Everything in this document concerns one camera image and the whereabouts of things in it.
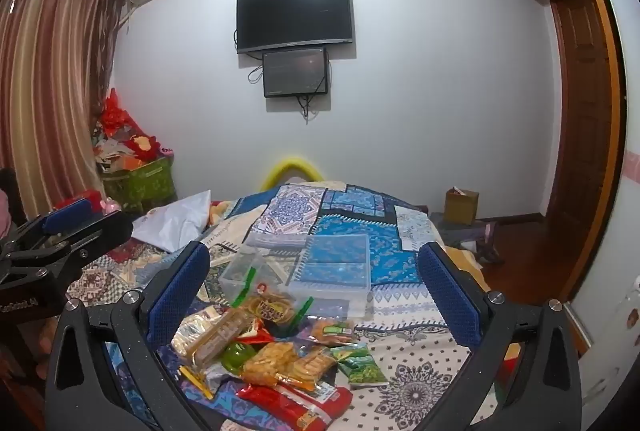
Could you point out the green jelly cup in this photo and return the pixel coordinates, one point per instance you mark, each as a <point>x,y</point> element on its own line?
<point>237,357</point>

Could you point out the yellow snack stick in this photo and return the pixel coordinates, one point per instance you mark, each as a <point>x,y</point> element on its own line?
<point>197,381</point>

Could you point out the golden wafer biscuit packet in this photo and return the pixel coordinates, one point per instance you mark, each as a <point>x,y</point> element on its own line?
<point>215,336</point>

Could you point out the red plush decorations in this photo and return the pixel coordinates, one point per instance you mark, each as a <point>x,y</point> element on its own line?
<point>125,131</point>

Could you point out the red snack packet white label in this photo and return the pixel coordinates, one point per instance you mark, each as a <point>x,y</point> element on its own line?
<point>285,406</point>

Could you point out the clear plastic container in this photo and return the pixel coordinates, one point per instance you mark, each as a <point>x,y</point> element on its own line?
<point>240,263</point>

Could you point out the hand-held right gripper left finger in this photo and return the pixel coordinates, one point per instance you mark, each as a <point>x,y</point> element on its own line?
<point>180,293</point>

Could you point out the small black wall monitor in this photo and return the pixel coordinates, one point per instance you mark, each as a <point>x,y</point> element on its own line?
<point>295,73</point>

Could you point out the white plastic bag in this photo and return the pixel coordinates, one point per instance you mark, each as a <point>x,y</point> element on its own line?
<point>175,221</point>

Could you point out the green patterned bag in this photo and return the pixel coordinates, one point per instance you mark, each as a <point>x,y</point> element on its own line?
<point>145,186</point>

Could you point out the small red snack packet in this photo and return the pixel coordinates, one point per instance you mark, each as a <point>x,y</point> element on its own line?
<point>252,333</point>

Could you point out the green pea snack packet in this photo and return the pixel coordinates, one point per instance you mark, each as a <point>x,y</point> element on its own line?
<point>350,353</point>
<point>367,373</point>

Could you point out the person's left hand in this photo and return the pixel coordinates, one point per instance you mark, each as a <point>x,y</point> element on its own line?
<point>42,351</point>

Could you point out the white wardrobe panel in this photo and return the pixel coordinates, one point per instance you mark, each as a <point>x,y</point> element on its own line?
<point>622,211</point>

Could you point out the brown wooden door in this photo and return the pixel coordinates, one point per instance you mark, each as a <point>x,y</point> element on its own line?
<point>580,111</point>

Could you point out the clear rice cracker packet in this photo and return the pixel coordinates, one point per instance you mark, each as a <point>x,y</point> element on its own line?
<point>267,361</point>

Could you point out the small cardboard box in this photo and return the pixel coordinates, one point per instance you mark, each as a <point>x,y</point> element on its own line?
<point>460,208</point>

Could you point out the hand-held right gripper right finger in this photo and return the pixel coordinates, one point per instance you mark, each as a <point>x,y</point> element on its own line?
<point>450,296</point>

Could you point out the clear plastic lid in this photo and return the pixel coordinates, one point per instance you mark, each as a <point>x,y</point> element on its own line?
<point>335,261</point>

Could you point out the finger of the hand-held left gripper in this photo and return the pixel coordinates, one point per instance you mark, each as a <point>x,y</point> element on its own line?
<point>102,231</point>
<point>65,215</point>

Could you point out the black wall television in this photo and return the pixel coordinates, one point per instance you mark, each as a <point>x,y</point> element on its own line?
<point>295,16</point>

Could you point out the yellow hoop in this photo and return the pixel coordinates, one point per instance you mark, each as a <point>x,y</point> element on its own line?
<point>290,159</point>

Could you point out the striped brown curtain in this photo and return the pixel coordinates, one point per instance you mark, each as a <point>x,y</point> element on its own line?
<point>45,86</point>

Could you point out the orange green snack packet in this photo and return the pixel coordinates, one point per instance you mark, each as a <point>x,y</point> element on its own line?
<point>332,331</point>

